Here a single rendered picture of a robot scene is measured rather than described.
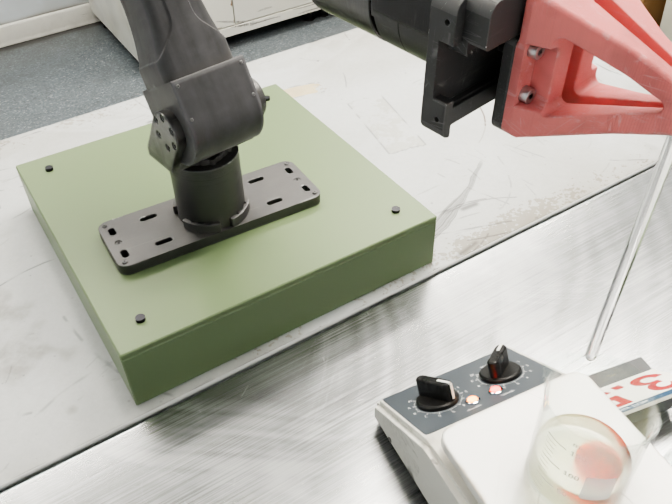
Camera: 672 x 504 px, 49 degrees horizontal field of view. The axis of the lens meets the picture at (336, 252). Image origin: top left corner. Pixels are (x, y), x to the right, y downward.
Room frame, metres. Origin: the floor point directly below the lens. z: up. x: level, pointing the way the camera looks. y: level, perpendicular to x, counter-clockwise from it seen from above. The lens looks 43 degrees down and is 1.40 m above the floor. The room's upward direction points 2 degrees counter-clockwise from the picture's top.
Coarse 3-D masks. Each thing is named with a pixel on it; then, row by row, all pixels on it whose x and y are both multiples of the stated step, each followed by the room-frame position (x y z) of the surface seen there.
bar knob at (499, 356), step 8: (496, 352) 0.35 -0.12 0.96; (504, 352) 0.35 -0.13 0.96; (488, 360) 0.34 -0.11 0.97; (496, 360) 0.34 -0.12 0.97; (504, 360) 0.35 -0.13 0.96; (488, 368) 0.34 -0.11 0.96; (496, 368) 0.34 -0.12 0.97; (504, 368) 0.34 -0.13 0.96; (512, 368) 0.34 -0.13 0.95; (520, 368) 0.34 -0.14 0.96; (480, 376) 0.34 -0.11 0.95; (488, 376) 0.34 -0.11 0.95; (496, 376) 0.33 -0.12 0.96; (504, 376) 0.33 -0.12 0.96; (512, 376) 0.33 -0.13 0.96
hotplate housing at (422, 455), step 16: (384, 416) 0.32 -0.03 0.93; (400, 416) 0.31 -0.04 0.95; (384, 432) 0.32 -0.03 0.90; (400, 432) 0.30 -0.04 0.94; (416, 432) 0.29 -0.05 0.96; (400, 448) 0.30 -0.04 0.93; (416, 448) 0.28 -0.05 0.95; (432, 448) 0.27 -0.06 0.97; (416, 464) 0.28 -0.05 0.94; (432, 464) 0.26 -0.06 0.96; (448, 464) 0.26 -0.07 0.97; (416, 480) 0.27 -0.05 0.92; (432, 480) 0.26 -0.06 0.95; (448, 480) 0.25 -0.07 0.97; (432, 496) 0.26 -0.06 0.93; (448, 496) 0.24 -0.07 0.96; (464, 496) 0.23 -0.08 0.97
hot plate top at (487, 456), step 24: (504, 408) 0.29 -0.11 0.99; (528, 408) 0.28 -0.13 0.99; (456, 432) 0.27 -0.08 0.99; (480, 432) 0.27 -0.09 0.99; (504, 432) 0.27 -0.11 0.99; (528, 432) 0.27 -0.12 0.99; (456, 456) 0.25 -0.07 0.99; (480, 456) 0.25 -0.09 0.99; (504, 456) 0.25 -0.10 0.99; (648, 456) 0.25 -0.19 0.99; (480, 480) 0.23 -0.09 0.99; (504, 480) 0.23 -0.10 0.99; (528, 480) 0.23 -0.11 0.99; (648, 480) 0.23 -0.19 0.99
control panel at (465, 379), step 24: (480, 360) 0.37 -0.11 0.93; (528, 360) 0.36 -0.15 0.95; (456, 384) 0.34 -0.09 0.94; (480, 384) 0.33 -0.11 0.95; (504, 384) 0.33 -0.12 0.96; (528, 384) 0.32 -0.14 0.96; (408, 408) 0.32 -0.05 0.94; (456, 408) 0.31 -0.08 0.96; (480, 408) 0.30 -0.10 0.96; (432, 432) 0.28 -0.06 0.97
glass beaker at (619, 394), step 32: (576, 352) 0.27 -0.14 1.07; (544, 384) 0.25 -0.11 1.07; (576, 384) 0.26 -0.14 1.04; (608, 384) 0.26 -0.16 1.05; (640, 384) 0.25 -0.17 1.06; (544, 416) 0.23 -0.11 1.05; (608, 416) 0.26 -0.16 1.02; (640, 416) 0.24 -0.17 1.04; (544, 448) 0.23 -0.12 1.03; (576, 448) 0.21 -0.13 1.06; (608, 448) 0.20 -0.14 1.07; (640, 448) 0.21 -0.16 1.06; (544, 480) 0.22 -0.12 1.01; (576, 480) 0.21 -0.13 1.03; (608, 480) 0.21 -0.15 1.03
